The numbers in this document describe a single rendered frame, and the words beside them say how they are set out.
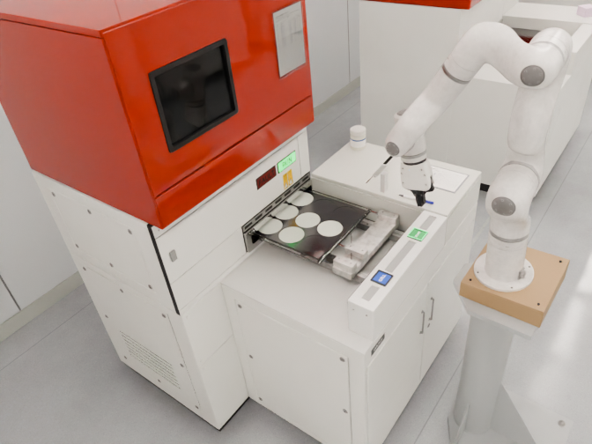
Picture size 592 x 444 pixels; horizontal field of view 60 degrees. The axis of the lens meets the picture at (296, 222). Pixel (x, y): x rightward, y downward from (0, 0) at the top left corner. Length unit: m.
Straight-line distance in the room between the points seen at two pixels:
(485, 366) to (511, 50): 1.21
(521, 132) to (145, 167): 1.02
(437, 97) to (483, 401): 1.29
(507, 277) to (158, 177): 1.15
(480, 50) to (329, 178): 0.97
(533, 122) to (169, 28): 0.98
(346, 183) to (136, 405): 1.49
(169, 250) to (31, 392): 1.54
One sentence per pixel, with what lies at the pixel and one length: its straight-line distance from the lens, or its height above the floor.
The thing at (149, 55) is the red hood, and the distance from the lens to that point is 1.43.
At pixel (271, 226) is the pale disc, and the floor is 0.90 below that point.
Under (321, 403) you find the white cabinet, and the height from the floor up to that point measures 0.39.
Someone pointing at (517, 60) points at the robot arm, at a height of 1.67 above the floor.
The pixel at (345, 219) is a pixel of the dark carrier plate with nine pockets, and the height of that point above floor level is 0.90.
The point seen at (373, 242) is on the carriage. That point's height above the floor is 0.88.
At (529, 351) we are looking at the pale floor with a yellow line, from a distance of 2.86.
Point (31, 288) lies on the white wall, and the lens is 3.36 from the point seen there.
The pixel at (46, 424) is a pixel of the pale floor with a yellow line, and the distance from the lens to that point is 2.90.
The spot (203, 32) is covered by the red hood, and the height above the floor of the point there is 1.72.
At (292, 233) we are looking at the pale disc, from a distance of 2.00.
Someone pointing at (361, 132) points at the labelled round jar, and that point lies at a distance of 2.33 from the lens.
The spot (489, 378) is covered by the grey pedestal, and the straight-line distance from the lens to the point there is 2.19.
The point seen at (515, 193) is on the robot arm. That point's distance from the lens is 1.54.
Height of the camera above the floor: 2.14
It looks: 37 degrees down
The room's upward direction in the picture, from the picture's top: 7 degrees counter-clockwise
